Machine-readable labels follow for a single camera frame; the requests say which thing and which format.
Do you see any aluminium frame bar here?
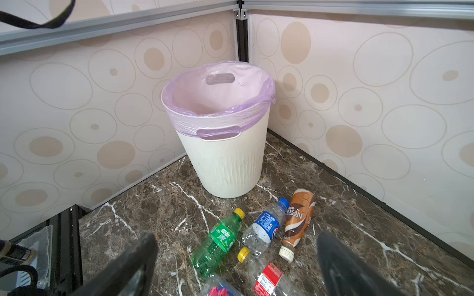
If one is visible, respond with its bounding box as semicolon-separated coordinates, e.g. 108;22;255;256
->
1;1;239;56
243;0;474;20

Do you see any aluminium frame bar back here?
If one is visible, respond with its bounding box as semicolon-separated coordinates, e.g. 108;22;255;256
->
243;0;474;20

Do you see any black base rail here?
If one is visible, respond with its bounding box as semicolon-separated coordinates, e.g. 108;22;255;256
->
9;205;86;296

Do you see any pink bin liner bag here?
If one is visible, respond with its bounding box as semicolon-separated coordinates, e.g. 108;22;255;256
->
160;61;276;140

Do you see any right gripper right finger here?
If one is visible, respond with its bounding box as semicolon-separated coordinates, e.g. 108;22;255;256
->
317;232;403;296

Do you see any black frame post left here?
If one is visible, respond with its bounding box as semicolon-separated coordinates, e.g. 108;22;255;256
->
234;8;250;63

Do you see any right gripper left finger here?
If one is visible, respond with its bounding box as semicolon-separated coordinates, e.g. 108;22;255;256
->
70;233;159;296

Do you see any clear bottle red label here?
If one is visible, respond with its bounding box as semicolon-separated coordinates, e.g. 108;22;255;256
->
238;247;305;296

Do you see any crushed bottle pink label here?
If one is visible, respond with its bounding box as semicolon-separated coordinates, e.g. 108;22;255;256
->
200;274;244;296

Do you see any blue label water bottle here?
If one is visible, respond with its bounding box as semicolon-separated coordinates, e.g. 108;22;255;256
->
241;198;290;256

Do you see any white plastic waste bin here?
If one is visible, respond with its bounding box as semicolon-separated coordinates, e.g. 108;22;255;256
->
177;106;271;199

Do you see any green plastic soda bottle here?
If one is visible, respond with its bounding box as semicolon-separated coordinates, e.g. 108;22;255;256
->
190;208;245;279

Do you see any aluminium frame bar left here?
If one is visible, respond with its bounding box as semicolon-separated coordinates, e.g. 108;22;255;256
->
1;1;239;56

